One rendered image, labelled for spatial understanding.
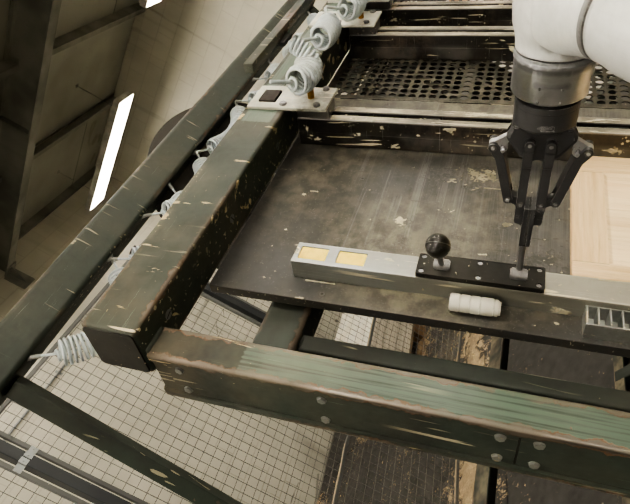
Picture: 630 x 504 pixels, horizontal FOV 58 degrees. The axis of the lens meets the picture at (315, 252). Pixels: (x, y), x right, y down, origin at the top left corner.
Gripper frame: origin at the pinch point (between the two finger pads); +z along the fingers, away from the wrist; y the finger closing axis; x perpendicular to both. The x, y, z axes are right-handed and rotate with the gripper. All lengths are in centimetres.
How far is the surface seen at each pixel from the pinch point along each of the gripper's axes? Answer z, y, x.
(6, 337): 34, -104, -16
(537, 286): 11.5, 2.9, -1.3
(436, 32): 9, -27, 88
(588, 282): 12.4, 10.3, 1.9
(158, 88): 243, -422, 480
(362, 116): 9, -36, 42
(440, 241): 0.7, -11.5, -5.4
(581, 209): 14.5, 9.9, 22.6
